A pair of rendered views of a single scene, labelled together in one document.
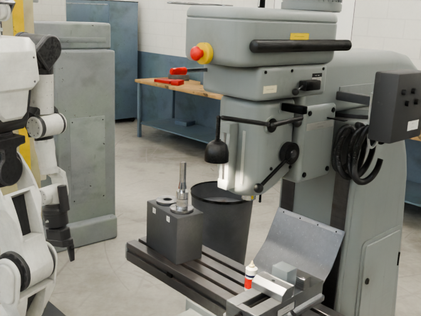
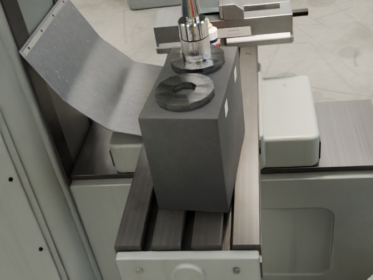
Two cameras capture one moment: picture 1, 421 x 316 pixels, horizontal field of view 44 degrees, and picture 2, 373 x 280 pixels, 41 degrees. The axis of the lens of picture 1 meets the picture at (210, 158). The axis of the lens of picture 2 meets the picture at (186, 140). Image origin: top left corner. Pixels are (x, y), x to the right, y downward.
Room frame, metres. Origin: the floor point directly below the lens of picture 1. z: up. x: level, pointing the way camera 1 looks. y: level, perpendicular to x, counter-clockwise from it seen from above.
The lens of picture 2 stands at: (2.33, 0.69, 1.55)
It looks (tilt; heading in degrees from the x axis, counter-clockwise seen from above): 36 degrees down; 235
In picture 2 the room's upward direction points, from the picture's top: 9 degrees counter-clockwise
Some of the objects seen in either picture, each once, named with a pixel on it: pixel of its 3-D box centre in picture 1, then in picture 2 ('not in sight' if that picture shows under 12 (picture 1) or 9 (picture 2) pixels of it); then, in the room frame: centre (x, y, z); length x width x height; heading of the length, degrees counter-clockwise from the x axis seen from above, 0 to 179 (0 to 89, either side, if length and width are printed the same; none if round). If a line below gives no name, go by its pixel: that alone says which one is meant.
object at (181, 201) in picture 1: (181, 200); (195, 40); (1.87, 0.10, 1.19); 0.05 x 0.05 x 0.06
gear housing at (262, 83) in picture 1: (265, 77); not in sight; (1.69, -0.16, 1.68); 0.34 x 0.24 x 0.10; 134
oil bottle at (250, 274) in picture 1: (250, 275); (209, 40); (1.63, -0.16, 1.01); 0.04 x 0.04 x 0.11
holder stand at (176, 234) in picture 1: (173, 227); (198, 123); (1.91, 0.13, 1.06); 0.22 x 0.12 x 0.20; 38
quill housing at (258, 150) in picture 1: (253, 143); not in sight; (1.67, -0.14, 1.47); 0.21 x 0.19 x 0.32; 44
